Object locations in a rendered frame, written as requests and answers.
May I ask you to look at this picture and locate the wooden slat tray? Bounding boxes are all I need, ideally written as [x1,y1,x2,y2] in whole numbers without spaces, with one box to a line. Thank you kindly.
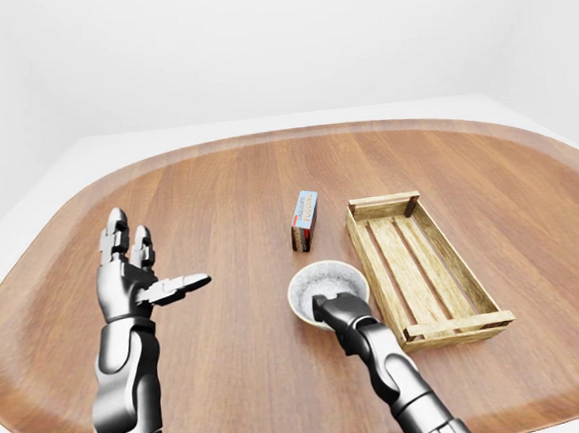
[343,183,519,359]

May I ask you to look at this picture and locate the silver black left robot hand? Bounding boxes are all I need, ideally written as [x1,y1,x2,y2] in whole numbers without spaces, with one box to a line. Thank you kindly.
[89,199,215,325]

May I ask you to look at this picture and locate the black bowl with speckled inside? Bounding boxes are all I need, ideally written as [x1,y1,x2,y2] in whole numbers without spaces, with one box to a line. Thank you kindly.
[284,256,375,336]

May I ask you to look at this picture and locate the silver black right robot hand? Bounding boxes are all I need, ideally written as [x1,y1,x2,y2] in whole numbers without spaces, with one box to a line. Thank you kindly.
[311,288,400,361]

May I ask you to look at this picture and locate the blue chocolate pudding box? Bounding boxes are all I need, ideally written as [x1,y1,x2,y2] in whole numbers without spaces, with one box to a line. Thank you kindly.
[287,188,324,254]

